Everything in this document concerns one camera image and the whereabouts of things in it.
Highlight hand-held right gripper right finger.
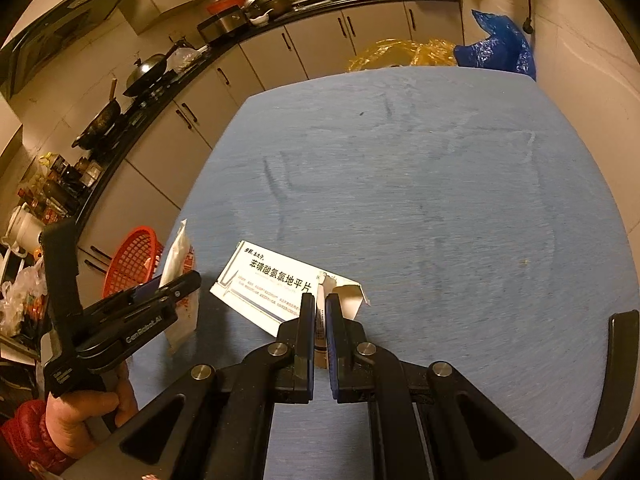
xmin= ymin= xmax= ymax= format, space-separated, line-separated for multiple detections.
xmin=324 ymin=292 xmax=576 ymax=480

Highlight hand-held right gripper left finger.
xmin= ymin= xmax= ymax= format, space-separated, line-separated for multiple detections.
xmin=62 ymin=294 xmax=317 ymax=480

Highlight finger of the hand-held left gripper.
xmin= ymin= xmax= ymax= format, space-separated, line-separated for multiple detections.
xmin=82 ymin=271 xmax=202 ymax=328
xmin=85 ymin=280 xmax=163 ymax=316

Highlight white foil pouch red label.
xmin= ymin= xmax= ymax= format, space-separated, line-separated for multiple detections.
xmin=159 ymin=219 xmax=197 ymax=356

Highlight red plastic basket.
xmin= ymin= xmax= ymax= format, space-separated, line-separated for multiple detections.
xmin=102 ymin=226 xmax=166 ymax=300

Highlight white medicine box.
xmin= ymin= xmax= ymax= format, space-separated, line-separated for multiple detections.
xmin=209 ymin=241 xmax=372 ymax=371

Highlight person's left forearm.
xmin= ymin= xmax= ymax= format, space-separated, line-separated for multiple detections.
xmin=0 ymin=400 xmax=76 ymax=476

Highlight person's left hand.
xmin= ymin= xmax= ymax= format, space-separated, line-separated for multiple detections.
xmin=45 ymin=360 xmax=138 ymax=458

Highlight plastic bag with oranges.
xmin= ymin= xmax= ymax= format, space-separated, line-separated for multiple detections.
xmin=0 ymin=260 xmax=51 ymax=336

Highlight white electric kettle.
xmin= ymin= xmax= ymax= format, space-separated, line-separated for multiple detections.
xmin=5 ymin=205 xmax=43 ymax=256

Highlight row of condiment bottles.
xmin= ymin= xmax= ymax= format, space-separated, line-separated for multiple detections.
xmin=17 ymin=152 xmax=106 ymax=223

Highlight dark frying pan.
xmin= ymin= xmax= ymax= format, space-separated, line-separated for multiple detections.
xmin=71 ymin=77 xmax=123 ymax=150

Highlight blue tablecloth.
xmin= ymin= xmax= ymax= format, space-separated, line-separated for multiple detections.
xmin=117 ymin=66 xmax=640 ymax=480

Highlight white kitchen base cabinets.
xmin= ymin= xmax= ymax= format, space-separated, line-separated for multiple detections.
xmin=65 ymin=0 xmax=463 ymax=291

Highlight wok with metal lid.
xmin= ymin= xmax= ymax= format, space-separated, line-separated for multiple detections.
xmin=122 ymin=40 xmax=182 ymax=98

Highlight clear plastic bag on counter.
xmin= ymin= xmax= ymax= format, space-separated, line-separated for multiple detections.
xmin=167 ymin=46 xmax=203 ymax=73

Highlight range hood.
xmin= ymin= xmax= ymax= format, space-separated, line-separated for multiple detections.
xmin=0 ymin=0 xmax=143 ymax=101

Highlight black steel kitchen appliance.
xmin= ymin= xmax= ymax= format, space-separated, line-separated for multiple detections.
xmin=197 ymin=10 xmax=248 ymax=43

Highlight black chair back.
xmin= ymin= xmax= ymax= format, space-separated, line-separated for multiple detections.
xmin=582 ymin=310 xmax=640 ymax=458

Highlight yellow plastic bag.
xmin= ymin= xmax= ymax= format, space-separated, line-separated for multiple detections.
xmin=347 ymin=39 xmax=458 ymax=73

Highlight stacked metal pots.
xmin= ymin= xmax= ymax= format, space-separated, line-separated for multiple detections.
xmin=244 ymin=0 xmax=292 ymax=18

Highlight blue plastic bag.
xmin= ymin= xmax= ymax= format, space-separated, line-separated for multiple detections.
xmin=454 ymin=9 xmax=537 ymax=82

